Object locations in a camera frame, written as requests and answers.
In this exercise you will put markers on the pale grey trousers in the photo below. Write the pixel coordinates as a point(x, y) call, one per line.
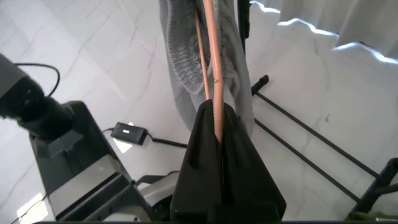
point(180, 46)

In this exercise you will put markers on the black power adapter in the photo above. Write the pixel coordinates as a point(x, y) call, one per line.
point(129, 133)

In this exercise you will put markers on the black clothes rack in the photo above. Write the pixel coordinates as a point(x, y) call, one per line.
point(244, 21)

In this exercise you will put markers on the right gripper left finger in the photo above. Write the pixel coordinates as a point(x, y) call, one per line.
point(199, 174)

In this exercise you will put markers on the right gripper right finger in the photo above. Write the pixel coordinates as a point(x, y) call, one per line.
point(248, 180)

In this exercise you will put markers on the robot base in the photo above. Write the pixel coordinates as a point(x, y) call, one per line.
point(87, 180)

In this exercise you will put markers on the white curtain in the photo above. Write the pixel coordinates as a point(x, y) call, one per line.
point(357, 18)

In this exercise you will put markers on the pink clothes hanger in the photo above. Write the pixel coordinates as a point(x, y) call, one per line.
point(216, 62)

